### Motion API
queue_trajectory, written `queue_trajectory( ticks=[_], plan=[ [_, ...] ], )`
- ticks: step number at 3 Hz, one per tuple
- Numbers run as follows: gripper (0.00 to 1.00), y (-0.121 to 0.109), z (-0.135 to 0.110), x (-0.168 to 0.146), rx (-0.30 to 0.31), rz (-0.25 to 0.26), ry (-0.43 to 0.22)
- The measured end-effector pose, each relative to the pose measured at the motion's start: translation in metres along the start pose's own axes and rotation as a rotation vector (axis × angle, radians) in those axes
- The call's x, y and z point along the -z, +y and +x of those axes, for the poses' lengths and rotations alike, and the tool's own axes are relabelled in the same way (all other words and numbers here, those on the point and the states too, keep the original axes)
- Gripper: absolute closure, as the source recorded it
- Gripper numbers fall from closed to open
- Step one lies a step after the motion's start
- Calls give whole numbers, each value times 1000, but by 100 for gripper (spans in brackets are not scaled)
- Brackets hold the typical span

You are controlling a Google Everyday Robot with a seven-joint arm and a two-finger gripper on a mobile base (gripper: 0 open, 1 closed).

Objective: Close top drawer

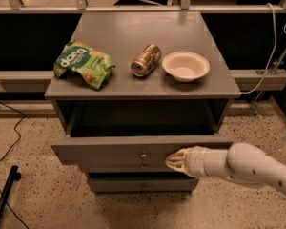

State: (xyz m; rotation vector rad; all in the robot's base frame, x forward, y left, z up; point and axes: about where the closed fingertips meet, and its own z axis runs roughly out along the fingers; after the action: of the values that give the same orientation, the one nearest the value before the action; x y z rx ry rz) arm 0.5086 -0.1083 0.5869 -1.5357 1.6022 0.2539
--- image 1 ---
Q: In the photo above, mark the black metal stand leg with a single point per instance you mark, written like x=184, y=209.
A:
x=4, y=194

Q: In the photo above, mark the grey top drawer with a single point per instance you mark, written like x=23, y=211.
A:
x=132, y=136

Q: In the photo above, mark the green snack bag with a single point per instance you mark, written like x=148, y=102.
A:
x=77, y=57

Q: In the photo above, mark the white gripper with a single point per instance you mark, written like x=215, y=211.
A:
x=196, y=161

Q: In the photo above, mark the grey drawer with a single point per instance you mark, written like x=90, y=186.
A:
x=132, y=136
x=145, y=184

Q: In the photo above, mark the grey wooden nightstand cabinet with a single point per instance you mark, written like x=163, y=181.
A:
x=123, y=35

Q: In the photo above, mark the grey bottom drawer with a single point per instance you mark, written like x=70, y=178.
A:
x=145, y=184

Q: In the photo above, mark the metal railing frame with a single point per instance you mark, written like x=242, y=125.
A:
x=81, y=6

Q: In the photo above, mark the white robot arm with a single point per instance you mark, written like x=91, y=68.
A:
x=241, y=164

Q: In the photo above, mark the gold soda can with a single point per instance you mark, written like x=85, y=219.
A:
x=147, y=61

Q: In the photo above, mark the white paper bowl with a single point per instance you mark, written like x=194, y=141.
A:
x=185, y=66

